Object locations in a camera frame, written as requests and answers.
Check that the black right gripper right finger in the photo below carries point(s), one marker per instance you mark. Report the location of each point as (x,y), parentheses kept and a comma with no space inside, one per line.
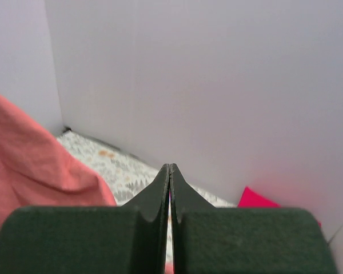
(209,239)

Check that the salmon pink t shirt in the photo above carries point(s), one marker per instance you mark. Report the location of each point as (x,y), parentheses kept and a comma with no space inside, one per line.
(36,170)

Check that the floral patterned table cloth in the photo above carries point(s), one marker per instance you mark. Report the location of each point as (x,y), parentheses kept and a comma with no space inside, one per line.
(124,175)

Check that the folded magenta shirt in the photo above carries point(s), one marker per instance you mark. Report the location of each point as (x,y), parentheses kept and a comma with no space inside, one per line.
(252,199)

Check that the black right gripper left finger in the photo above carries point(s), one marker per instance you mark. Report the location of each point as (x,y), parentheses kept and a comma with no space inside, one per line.
(121,239)

